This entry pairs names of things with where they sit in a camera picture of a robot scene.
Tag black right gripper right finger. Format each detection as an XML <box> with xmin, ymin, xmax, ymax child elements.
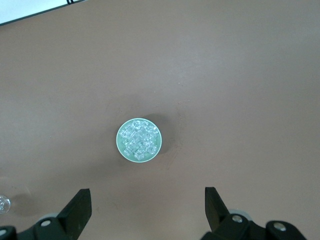
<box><xmin>201</xmin><ymin>186</ymin><xmax>307</xmax><ymax>240</ymax></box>

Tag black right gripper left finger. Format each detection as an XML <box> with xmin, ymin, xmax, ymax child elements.
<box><xmin>0</xmin><ymin>188</ymin><xmax>93</xmax><ymax>240</ymax></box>

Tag clear stemmed wine glass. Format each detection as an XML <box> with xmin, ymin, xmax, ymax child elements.
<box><xmin>0</xmin><ymin>194</ymin><xmax>12</xmax><ymax>215</ymax></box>

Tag pile of clear ice cubes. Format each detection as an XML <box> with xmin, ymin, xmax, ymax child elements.
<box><xmin>119</xmin><ymin>119</ymin><xmax>160</xmax><ymax>161</ymax></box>

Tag mint green round bowl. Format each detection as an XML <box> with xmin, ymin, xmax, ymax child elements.
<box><xmin>115</xmin><ymin>117</ymin><xmax>163</xmax><ymax>163</ymax></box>

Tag brown table mat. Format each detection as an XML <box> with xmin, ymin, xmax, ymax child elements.
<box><xmin>0</xmin><ymin>0</ymin><xmax>320</xmax><ymax>240</ymax></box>

